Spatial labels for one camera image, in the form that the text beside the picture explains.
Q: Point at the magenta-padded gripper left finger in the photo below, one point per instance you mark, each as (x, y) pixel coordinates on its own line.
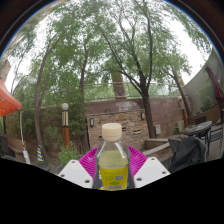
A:
(87, 163)

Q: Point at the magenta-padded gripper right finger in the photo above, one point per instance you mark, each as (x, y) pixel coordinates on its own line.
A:
(138, 163)

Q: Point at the clear bottle with yellow label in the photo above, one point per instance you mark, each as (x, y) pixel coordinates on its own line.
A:
(113, 166)

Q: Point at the grey metal mesh chair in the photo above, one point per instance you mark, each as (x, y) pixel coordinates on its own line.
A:
(175, 146)

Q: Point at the blue yellow striped bollard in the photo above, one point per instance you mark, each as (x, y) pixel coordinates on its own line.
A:
(40, 155)

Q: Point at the black jacket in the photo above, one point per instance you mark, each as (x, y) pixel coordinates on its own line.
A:
(190, 153)

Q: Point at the tall dark-trunked tree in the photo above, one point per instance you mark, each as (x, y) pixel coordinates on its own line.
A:
(148, 110)

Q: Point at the round dark patio table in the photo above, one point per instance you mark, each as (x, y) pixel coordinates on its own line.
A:
(197, 128)

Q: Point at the wooden planter box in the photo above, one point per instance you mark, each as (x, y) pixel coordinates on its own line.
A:
(16, 144)

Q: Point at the leaning thin-trunked tree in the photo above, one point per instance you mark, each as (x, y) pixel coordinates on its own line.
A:
(38, 100)

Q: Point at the small slender tree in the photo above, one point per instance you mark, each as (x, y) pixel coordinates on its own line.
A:
(182, 96)

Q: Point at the black metal patio chair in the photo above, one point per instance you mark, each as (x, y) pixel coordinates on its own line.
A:
(216, 136)

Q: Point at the orange canopy tent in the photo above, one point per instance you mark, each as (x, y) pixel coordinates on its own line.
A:
(8, 100)

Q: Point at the closed maroon patio umbrella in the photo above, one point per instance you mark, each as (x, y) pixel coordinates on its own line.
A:
(215, 83)

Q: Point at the stone brick fountain wall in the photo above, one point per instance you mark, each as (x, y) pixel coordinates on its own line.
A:
(131, 128)

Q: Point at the grey electrical wall box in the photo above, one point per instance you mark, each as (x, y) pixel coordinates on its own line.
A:
(157, 129)

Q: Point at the wooden lamp post with globe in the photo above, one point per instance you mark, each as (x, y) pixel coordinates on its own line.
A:
(183, 113)
(66, 130)

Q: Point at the black wall lantern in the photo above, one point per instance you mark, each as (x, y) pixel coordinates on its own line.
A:
(143, 116)
(91, 122)

